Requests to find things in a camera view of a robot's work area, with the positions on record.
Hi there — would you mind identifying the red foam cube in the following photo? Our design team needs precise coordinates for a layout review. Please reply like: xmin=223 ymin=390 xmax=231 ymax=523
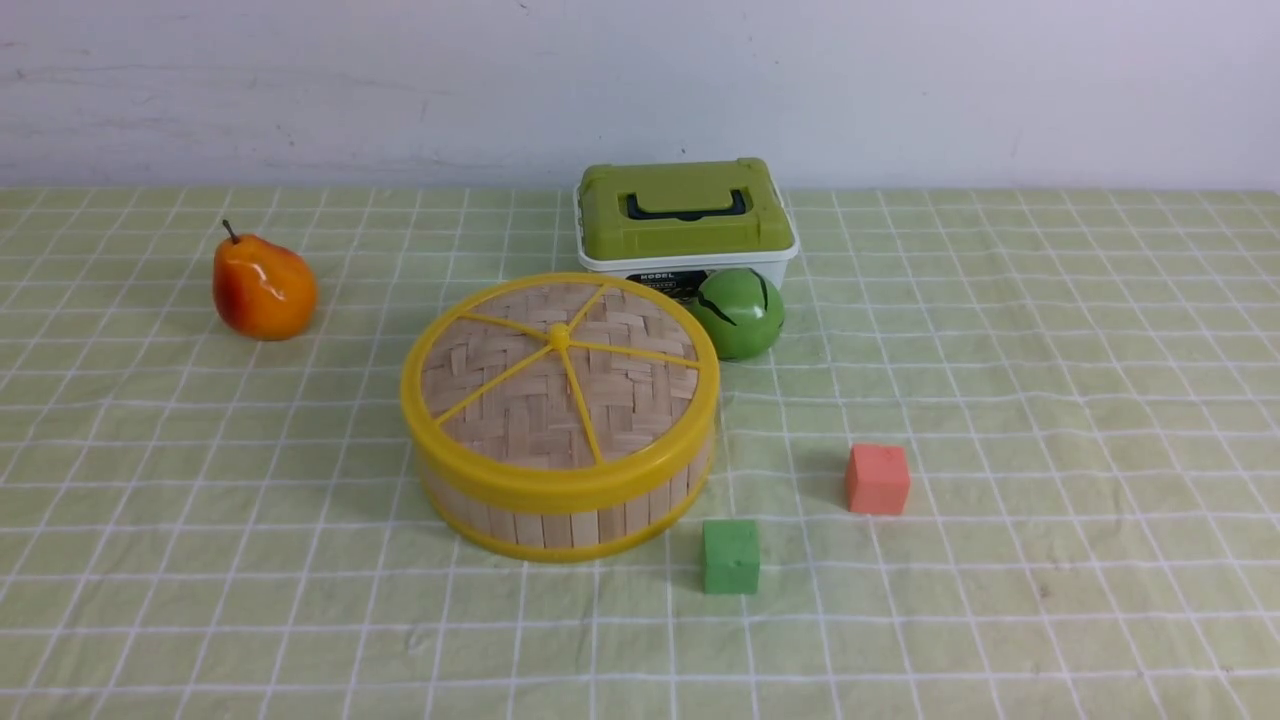
xmin=845 ymin=443 xmax=911 ymax=516

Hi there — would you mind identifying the green checkered tablecloth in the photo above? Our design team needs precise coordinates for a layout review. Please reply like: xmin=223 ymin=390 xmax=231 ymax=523
xmin=1 ymin=187 xmax=1279 ymax=719

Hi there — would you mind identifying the green toy ball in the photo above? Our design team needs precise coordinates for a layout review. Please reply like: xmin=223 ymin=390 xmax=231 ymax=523
xmin=687 ymin=268 xmax=786 ymax=363

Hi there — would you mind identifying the yellow woven bamboo steamer lid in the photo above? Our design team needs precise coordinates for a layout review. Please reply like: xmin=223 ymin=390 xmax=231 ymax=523
xmin=399 ymin=273 xmax=721 ymax=514

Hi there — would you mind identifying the yellow bamboo steamer basket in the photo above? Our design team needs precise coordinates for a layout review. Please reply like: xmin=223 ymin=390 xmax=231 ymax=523
xmin=413 ymin=430 xmax=717 ymax=564

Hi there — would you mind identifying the green foam cube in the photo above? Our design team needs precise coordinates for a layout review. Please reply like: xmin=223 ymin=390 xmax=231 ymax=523
xmin=701 ymin=519 xmax=762 ymax=594

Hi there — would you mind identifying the green lidded plastic storage box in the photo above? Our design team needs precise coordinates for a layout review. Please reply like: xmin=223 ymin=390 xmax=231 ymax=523
xmin=573 ymin=158 xmax=800 ymax=302

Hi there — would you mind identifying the orange toy pear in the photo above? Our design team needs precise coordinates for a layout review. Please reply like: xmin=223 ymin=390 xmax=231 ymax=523
xmin=212 ymin=219 xmax=317 ymax=341

